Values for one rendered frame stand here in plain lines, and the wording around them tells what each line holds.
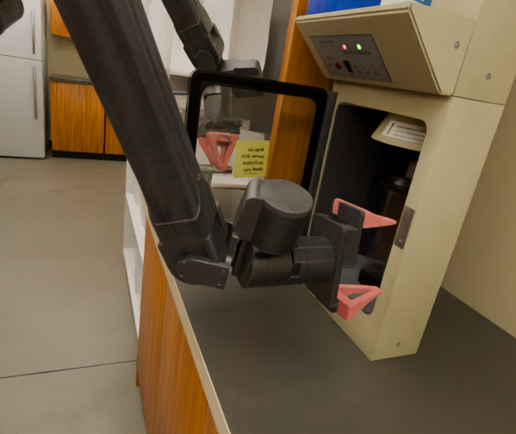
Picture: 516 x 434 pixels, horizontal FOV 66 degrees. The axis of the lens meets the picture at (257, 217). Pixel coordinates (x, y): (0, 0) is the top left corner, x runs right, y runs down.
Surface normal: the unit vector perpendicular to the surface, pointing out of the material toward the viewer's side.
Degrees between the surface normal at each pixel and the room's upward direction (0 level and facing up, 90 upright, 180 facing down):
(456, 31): 90
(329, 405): 0
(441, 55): 90
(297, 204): 19
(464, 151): 90
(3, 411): 0
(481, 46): 90
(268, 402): 0
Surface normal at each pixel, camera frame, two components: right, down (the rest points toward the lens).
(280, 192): 0.26, -0.76
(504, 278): -0.92, -0.01
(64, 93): 0.37, 0.37
